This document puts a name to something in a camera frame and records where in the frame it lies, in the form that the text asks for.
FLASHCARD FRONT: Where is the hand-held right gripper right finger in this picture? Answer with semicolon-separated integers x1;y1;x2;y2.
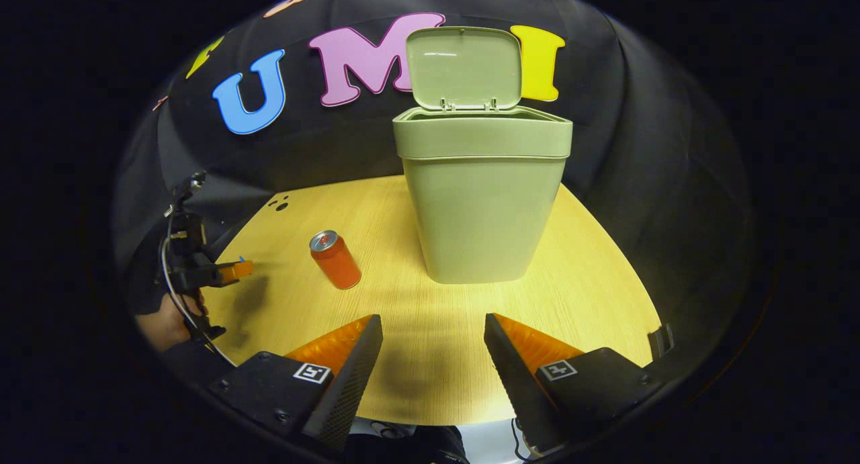
484;312;664;456

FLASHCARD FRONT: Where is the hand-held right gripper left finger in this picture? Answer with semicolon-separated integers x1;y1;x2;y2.
208;314;384;451

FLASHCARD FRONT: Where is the orange pop can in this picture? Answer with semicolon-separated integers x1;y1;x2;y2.
309;230;362;290

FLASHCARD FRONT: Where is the green desktop garbage bin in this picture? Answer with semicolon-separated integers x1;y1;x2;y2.
393;26;573;285

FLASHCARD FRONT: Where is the wooden desktop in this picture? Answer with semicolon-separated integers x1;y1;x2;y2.
202;175;662;426

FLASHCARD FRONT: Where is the black backdrop cloth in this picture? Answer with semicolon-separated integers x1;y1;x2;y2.
114;0;757;384

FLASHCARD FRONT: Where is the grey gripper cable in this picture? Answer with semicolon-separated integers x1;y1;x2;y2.
159;236;237;367

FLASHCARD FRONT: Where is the grey table bracket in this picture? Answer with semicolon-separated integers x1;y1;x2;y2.
648;324;675;358

